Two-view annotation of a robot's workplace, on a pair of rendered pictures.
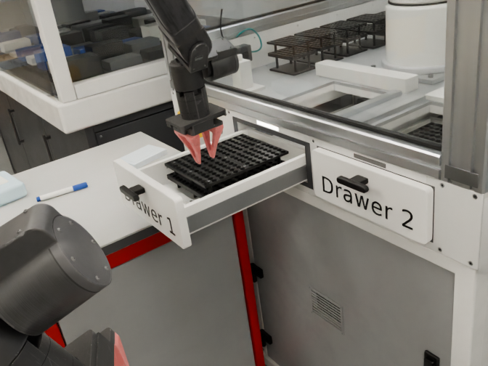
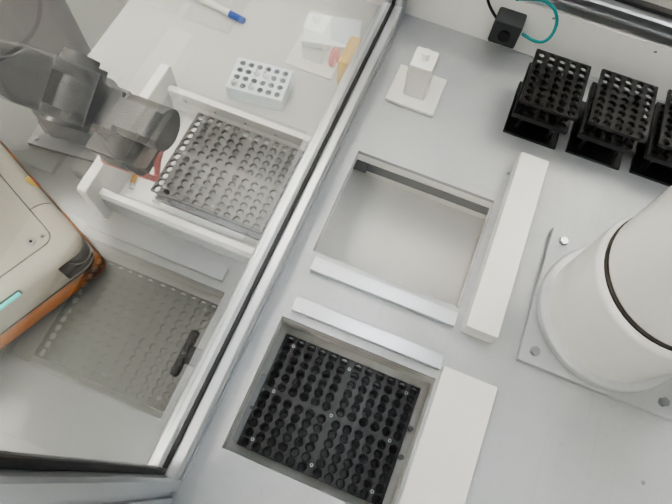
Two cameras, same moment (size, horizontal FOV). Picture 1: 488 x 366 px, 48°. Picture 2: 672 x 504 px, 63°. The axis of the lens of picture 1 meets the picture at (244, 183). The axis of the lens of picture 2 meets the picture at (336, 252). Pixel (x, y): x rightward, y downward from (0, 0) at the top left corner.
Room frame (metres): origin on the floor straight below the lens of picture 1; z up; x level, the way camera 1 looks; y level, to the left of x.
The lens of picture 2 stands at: (0.96, -0.46, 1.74)
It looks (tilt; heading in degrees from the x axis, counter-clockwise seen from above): 67 degrees down; 48
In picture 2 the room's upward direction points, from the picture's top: 7 degrees clockwise
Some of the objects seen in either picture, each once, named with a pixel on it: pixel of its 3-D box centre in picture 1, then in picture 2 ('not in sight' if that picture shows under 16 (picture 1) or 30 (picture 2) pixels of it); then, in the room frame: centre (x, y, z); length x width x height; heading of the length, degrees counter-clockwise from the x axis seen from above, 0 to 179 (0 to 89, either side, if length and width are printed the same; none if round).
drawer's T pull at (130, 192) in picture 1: (134, 191); not in sight; (1.01, 0.22, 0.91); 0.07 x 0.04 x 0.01; 32
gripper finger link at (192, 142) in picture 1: (200, 139); not in sight; (1.00, 0.07, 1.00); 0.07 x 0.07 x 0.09; 32
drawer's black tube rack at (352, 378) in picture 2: not in sight; (330, 417); (1.03, -0.40, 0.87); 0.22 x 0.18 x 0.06; 122
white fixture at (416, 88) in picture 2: not in sight; (420, 72); (1.48, -0.04, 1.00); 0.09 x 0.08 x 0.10; 122
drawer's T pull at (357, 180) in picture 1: (356, 181); not in sight; (0.91, -0.21, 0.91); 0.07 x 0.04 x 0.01; 32
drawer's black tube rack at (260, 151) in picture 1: (227, 170); not in sight; (1.13, 0.03, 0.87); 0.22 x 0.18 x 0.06; 122
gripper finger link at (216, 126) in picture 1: (202, 138); not in sight; (1.00, 0.07, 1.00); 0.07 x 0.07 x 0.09; 32
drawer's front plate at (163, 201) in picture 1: (149, 200); not in sight; (1.02, 0.20, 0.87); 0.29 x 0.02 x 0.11; 32
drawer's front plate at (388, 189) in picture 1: (367, 192); not in sight; (0.93, -0.23, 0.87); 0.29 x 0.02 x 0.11; 32
